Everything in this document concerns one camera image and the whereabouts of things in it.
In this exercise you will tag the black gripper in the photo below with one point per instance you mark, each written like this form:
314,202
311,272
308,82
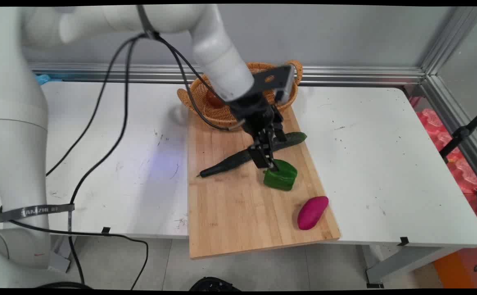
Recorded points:
256,114

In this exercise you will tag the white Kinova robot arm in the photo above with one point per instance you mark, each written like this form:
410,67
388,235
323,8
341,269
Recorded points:
17,123

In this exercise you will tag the green toy bell pepper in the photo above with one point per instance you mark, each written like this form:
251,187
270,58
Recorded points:
281,179

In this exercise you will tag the dark green toy cucumber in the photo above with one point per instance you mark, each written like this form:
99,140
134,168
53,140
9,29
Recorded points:
230,162

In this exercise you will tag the woven wicker basket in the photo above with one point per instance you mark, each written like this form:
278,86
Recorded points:
218,117

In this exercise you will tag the wooden cutting board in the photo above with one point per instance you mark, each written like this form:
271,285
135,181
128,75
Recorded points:
230,213

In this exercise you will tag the purple toy sweet potato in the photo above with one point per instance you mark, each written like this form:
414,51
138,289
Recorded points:
312,213

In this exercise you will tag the black round floor object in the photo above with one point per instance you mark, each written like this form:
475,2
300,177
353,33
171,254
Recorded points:
213,284

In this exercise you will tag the black table edge clip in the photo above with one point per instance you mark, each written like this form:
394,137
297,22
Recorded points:
403,241
106,230

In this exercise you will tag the pink foam mat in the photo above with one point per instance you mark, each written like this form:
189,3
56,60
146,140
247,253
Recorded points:
439,131

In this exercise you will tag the grey metal table leg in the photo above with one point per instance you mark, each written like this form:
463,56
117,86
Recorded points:
402,262

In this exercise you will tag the black tripod leg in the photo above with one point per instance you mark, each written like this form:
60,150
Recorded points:
463,132

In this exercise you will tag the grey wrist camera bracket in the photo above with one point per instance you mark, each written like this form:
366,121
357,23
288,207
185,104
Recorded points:
277,80

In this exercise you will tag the long aluminium frame rail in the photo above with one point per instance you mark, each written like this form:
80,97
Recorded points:
344,76

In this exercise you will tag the short aluminium frame rail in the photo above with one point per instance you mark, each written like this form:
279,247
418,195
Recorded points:
451,119

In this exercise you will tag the aluminium frame post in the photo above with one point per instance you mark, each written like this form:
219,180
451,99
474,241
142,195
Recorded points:
453,39

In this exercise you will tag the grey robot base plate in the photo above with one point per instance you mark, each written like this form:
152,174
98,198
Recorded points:
61,256

